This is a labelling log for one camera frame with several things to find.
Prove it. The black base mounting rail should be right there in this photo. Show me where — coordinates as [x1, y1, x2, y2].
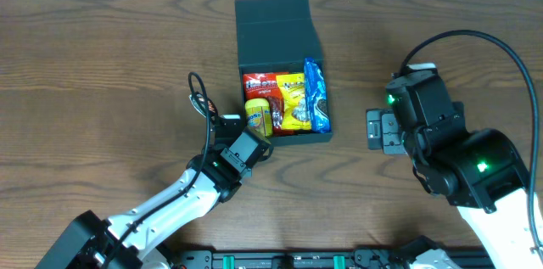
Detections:
[168, 236, 495, 269]

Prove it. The black Mars candy wrapper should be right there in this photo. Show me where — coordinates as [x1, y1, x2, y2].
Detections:
[189, 92, 217, 118]

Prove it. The black gift box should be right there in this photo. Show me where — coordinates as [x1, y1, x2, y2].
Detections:
[235, 0, 333, 146]

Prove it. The yellow Mentos gum bottle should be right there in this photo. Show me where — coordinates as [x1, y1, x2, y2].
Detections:
[244, 98, 273, 137]

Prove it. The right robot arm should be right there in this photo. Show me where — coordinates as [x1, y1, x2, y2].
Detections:
[366, 70, 542, 268]

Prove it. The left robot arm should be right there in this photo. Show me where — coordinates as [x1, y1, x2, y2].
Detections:
[37, 127, 269, 268]

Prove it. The blue Oreo cookie pack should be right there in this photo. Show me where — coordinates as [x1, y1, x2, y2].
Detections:
[304, 58, 331, 133]

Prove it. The yellow snack bag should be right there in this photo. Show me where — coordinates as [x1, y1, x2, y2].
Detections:
[276, 73, 311, 131]

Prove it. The red snack bag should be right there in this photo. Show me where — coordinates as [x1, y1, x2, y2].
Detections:
[243, 72, 294, 136]

